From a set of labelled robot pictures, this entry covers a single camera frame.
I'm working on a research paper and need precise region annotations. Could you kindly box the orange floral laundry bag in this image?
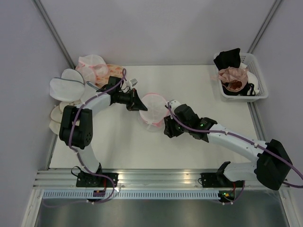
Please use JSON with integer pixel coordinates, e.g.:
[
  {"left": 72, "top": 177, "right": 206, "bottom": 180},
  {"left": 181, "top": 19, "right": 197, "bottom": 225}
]
[{"left": 95, "top": 64, "right": 124, "bottom": 88}]

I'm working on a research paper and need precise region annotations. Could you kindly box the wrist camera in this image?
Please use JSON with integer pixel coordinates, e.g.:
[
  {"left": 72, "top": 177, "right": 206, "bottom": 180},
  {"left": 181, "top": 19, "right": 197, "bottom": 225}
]
[
  {"left": 165, "top": 100, "right": 181, "bottom": 112},
  {"left": 126, "top": 79, "right": 138, "bottom": 89}
]

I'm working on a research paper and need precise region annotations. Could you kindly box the white bra in basket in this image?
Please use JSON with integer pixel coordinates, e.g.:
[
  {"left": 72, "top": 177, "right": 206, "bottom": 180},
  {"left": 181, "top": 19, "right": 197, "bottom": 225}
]
[{"left": 247, "top": 71, "right": 259, "bottom": 94}]

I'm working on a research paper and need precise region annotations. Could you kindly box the pink trimmed mesh laundry bag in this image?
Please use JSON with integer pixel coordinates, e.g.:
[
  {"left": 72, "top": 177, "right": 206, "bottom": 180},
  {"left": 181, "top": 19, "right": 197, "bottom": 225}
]
[{"left": 138, "top": 93, "right": 169, "bottom": 132}]

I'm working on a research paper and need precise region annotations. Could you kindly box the white grey trimmed laundry bag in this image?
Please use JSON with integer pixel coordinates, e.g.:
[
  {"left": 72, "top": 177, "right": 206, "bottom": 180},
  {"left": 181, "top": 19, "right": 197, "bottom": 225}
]
[{"left": 49, "top": 69, "right": 85, "bottom": 102}]

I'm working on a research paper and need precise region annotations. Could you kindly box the left aluminium frame post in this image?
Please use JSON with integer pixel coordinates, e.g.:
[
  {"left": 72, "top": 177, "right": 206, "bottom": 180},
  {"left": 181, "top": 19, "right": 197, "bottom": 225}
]
[{"left": 32, "top": 0, "right": 76, "bottom": 69}]

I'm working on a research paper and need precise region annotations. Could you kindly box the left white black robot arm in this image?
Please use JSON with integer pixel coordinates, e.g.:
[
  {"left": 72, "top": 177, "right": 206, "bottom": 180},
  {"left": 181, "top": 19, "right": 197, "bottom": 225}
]
[{"left": 59, "top": 76, "right": 148, "bottom": 187}]

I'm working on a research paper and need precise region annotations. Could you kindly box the purple cable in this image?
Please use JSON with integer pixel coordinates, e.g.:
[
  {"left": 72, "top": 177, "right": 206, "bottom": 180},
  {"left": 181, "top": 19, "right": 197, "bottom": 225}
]
[
  {"left": 68, "top": 68, "right": 127, "bottom": 175},
  {"left": 165, "top": 101, "right": 303, "bottom": 189}
]

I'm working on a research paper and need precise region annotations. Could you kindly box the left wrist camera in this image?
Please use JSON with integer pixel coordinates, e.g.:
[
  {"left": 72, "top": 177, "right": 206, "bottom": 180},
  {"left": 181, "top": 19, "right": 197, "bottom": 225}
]
[{"left": 126, "top": 79, "right": 138, "bottom": 89}]

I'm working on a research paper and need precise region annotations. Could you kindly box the pink mesh laundry bag stack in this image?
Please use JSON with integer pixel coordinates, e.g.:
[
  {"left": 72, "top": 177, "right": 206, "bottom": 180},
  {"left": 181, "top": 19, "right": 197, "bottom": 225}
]
[{"left": 75, "top": 54, "right": 108, "bottom": 84}]

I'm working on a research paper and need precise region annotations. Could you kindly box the black garment in basket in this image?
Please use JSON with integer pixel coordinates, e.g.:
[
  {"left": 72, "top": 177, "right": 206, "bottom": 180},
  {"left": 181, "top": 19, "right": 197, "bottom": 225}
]
[{"left": 214, "top": 48, "right": 241, "bottom": 70}]

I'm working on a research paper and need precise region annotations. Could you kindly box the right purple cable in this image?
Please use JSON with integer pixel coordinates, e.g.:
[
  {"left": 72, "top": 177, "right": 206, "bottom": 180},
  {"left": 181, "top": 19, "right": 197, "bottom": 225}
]
[{"left": 165, "top": 101, "right": 303, "bottom": 189}]

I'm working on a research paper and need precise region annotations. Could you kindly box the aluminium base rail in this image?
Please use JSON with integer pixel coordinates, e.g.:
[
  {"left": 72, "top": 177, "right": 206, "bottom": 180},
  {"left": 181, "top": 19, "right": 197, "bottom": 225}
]
[{"left": 33, "top": 169, "right": 215, "bottom": 190}]

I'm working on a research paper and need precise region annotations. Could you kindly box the pink bra in basket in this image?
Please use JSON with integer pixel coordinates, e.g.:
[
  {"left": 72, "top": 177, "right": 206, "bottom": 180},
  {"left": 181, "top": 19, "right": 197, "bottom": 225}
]
[{"left": 211, "top": 67, "right": 248, "bottom": 92}]

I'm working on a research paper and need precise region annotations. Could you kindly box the white slotted cable duct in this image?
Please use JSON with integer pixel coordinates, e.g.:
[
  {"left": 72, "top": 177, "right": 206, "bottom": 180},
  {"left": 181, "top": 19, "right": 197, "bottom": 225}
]
[{"left": 43, "top": 190, "right": 220, "bottom": 200}]

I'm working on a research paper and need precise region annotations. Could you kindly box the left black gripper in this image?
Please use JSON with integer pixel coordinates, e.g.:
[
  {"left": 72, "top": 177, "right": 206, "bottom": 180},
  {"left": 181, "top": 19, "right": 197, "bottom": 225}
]
[{"left": 116, "top": 88, "right": 148, "bottom": 112}]

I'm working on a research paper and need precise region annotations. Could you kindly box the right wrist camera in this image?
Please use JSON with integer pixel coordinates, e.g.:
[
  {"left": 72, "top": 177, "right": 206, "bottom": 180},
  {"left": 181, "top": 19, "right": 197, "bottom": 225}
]
[{"left": 165, "top": 100, "right": 181, "bottom": 112}]

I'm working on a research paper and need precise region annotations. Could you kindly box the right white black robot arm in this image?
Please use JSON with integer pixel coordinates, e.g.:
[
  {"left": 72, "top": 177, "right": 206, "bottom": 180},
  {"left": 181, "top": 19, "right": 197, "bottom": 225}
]
[{"left": 164, "top": 100, "right": 292, "bottom": 191}]

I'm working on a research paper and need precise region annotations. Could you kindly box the white plastic basket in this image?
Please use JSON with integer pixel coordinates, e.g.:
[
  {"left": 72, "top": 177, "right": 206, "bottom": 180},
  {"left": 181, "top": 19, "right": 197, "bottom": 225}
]
[{"left": 217, "top": 52, "right": 268, "bottom": 103}]

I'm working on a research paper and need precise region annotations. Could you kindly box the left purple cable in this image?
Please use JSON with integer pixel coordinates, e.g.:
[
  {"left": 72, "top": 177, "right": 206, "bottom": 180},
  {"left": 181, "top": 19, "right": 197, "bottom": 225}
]
[{"left": 68, "top": 68, "right": 127, "bottom": 175}]

